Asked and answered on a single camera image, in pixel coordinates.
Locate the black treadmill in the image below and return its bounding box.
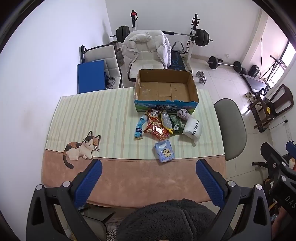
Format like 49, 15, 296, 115
241, 74, 270, 96

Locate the white puffer jacket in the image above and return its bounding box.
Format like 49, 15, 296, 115
121, 30, 171, 73

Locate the green snack packet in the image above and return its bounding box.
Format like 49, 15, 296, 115
169, 114, 185, 135

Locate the loaded barbell on rack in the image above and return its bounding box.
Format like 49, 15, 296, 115
109, 26, 213, 47

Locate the white padded chair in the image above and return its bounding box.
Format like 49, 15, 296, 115
127, 51, 165, 82

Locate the weight bench rack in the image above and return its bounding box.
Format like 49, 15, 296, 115
129, 9, 201, 72

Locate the chrome dumbbell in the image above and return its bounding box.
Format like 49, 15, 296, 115
196, 70, 207, 84

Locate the cardboard milk box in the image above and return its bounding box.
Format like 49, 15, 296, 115
133, 69, 199, 114

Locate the barbell on floor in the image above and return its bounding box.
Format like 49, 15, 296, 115
207, 56, 242, 73

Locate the pair of slippers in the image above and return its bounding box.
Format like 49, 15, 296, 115
245, 91, 257, 103

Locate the grey office chair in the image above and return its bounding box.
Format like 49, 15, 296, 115
214, 98, 247, 161

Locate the blue folded mat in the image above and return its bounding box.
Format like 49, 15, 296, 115
77, 60, 105, 94

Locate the white packaged towel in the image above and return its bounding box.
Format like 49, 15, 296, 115
182, 118, 203, 144

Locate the white side chair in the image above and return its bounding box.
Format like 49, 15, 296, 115
79, 41, 123, 88

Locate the red floral snack packet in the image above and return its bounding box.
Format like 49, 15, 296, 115
144, 122, 170, 141

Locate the blue tissue pack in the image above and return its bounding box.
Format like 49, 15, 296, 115
154, 140, 175, 163

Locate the pink grey cloth bundle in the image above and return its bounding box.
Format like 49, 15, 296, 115
177, 109, 192, 121

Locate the dark wooden chair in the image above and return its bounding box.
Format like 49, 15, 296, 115
247, 84, 294, 133

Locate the black fleece garment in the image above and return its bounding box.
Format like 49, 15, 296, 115
115, 199, 216, 240

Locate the blue Nestle sachet strip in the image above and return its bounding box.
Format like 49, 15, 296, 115
134, 114, 148, 140

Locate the orange panda snack packet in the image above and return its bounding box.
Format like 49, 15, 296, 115
145, 109, 161, 125

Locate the black tripod stand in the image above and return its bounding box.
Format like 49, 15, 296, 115
260, 41, 295, 86

